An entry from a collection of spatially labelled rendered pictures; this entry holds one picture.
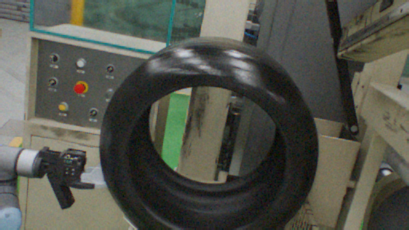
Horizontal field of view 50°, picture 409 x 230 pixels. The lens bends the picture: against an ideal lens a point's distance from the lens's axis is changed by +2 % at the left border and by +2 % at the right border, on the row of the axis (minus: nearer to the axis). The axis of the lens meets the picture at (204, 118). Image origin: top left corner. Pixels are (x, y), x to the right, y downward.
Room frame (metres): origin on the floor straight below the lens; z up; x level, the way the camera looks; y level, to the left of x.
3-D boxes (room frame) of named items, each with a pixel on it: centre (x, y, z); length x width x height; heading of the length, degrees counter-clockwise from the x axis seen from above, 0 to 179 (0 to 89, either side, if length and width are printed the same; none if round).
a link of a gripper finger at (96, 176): (1.05, 0.26, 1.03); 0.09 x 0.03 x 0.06; 89
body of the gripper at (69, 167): (1.07, 0.36, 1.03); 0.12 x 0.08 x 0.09; 89
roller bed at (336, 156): (1.35, -0.41, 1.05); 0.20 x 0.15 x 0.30; 179
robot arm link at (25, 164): (1.07, 0.44, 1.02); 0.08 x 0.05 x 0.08; 179
